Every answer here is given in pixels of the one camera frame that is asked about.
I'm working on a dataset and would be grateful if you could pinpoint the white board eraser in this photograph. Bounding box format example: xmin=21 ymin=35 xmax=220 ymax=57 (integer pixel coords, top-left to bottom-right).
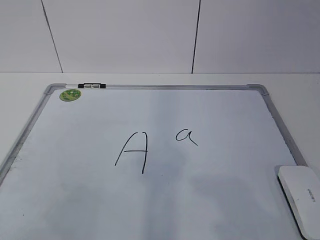
xmin=277 ymin=165 xmax=320 ymax=240

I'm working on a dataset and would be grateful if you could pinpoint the black and clear hanging clip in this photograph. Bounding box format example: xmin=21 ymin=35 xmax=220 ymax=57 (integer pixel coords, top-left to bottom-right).
xmin=77 ymin=83 xmax=106 ymax=89

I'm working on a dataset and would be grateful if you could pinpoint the round green magnet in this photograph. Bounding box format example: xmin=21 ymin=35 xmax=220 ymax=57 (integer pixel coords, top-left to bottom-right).
xmin=59 ymin=89 xmax=82 ymax=102

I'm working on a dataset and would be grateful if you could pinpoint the white board with aluminium frame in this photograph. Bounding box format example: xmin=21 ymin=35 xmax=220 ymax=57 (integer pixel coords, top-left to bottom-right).
xmin=0 ymin=84 xmax=309 ymax=240

